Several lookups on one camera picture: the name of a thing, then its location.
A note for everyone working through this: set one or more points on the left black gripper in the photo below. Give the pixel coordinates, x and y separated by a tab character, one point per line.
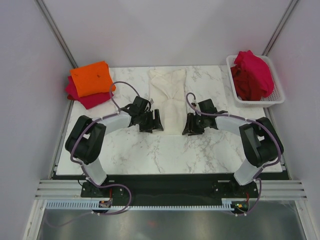
155	122

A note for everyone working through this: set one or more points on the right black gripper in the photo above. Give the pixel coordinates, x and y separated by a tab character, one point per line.
190	128

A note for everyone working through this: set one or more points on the cream white t shirt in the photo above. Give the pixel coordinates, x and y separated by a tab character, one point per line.
167	90

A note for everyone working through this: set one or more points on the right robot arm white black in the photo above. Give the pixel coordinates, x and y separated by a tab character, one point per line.
260	142

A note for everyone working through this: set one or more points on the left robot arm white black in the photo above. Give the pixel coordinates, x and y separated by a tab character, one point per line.
85	141

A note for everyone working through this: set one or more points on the folded magenta t shirt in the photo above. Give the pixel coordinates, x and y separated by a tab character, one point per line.
87	100

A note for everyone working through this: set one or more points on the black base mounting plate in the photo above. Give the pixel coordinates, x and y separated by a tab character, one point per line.
170	189

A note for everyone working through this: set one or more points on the folded orange t shirt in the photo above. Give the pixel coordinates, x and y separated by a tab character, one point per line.
90	71

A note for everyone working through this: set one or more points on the crumpled magenta t shirt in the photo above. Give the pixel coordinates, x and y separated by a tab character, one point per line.
260	82

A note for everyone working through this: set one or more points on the white plastic basket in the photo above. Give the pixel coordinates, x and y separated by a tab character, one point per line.
277	96

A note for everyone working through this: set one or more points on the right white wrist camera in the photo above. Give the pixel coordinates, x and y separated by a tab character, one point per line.
194	103

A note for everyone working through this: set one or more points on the aluminium extrusion rail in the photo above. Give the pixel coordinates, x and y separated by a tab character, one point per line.
282	190

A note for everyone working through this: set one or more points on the white slotted cable duct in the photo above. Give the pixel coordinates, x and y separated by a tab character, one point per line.
99	205

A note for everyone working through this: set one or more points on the right corner metal post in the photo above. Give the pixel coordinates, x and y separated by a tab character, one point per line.
280	26

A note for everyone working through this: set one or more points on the corner metal post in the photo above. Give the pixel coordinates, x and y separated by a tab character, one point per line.
280	26
56	32

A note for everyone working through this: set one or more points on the left corner metal post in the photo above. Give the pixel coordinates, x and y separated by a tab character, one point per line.
56	32

